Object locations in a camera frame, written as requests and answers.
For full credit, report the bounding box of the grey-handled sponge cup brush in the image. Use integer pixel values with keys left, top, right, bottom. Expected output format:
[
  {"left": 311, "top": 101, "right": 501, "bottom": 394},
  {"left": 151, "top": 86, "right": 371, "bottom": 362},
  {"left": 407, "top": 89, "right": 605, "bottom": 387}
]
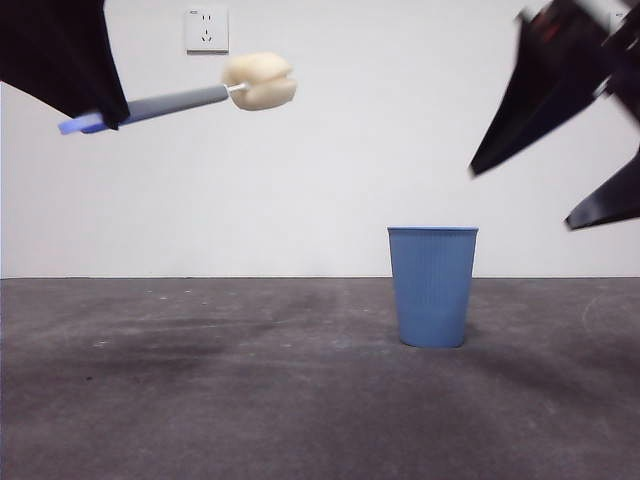
[{"left": 57, "top": 51, "right": 300, "bottom": 136}]

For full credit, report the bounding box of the blue ribbed plastic cup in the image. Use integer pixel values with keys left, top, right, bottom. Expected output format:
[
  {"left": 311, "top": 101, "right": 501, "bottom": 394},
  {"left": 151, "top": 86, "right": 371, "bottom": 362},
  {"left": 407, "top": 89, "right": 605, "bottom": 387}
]
[{"left": 387, "top": 226, "right": 480, "bottom": 349}]

